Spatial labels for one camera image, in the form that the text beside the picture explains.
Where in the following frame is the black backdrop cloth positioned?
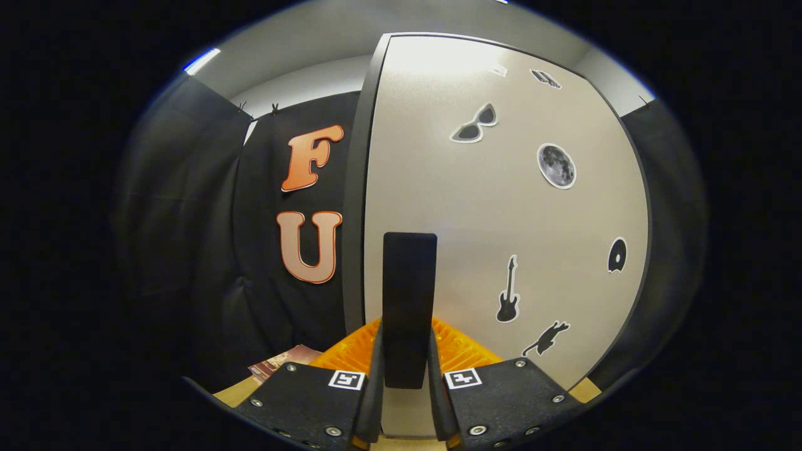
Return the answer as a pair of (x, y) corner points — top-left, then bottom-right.
(113, 75), (709, 402)

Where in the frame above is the black door handle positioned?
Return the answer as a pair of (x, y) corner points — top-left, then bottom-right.
(382, 232), (438, 389)

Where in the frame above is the small ceiling light panel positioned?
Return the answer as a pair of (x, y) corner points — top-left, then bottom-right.
(183, 47), (222, 76)

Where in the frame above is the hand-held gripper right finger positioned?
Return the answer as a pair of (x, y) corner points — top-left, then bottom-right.
(428, 318), (585, 451)

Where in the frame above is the brown book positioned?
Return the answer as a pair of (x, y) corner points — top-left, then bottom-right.
(247, 345), (323, 384)

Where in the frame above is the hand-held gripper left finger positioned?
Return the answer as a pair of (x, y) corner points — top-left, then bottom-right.
(247, 318), (385, 451)

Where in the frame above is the beige shoe cabinet door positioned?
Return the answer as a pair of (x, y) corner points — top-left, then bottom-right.
(363, 34), (652, 439)

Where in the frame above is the dark grey shoe cabinet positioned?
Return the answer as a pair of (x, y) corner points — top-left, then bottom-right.
(341, 31), (654, 389)

